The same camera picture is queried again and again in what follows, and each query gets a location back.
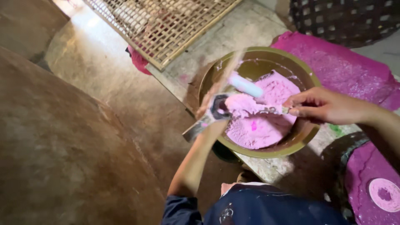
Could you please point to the person's left hand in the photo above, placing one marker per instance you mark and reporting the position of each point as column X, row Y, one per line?
column 207, row 103

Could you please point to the person's right hand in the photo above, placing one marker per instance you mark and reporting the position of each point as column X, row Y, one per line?
column 331, row 104

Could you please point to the metal scraper spoon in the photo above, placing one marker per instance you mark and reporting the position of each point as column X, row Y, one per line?
column 273, row 110

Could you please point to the olive green round bowl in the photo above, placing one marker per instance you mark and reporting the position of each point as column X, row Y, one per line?
column 218, row 72

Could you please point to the pink powdered sheet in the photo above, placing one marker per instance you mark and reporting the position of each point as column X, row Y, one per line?
column 340, row 65

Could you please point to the light blue plastic cylinder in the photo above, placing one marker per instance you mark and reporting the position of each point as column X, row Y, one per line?
column 247, row 86

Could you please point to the pink dough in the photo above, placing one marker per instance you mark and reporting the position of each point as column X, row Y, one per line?
column 259, row 131

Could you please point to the round tray with magenta paste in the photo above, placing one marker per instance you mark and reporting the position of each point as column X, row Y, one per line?
column 359, row 175

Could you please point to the red pink cloth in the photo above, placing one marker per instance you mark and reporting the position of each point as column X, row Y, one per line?
column 138, row 61

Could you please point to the dark woven basket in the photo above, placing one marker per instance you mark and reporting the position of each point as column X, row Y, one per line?
column 347, row 20

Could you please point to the woven bamboo tray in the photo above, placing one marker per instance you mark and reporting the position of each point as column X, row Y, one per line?
column 162, row 25

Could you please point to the pink round lid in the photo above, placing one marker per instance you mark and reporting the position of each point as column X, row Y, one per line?
column 385, row 194

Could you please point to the person's dark blue clothing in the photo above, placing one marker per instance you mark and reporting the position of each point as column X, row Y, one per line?
column 268, row 206

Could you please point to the large brown round slab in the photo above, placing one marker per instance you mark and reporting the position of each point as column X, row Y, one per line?
column 62, row 150

